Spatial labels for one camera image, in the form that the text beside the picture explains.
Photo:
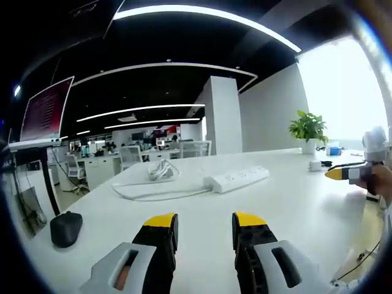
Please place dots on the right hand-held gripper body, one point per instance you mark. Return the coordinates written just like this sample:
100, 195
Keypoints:
375, 144

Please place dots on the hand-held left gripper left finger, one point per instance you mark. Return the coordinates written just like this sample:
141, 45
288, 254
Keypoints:
144, 254

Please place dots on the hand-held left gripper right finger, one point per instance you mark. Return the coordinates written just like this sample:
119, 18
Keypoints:
263, 257

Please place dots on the white charger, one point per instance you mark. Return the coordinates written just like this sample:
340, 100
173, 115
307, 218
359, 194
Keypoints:
315, 165

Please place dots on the white power strip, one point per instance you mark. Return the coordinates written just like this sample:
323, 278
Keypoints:
235, 178

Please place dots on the white desk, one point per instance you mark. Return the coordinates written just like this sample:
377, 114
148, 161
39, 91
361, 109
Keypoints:
196, 220

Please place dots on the person's right hand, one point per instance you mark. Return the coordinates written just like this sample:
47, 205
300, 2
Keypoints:
382, 180

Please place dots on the blue box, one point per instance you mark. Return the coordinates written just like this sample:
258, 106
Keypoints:
334, 150

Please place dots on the green potted plant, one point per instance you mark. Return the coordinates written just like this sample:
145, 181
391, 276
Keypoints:
308, 130

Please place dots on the black computer mouse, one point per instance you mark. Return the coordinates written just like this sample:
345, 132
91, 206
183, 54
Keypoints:
65, 228

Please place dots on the white office chair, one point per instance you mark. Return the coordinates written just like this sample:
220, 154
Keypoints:
75, 168

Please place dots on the black monitor stand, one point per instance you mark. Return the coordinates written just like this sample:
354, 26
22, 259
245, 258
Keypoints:
50, 180

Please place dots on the white pillar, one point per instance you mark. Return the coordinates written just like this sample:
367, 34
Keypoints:
222, 116

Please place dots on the laptop on stand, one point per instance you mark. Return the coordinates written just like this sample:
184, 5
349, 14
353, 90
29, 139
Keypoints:
44, 111

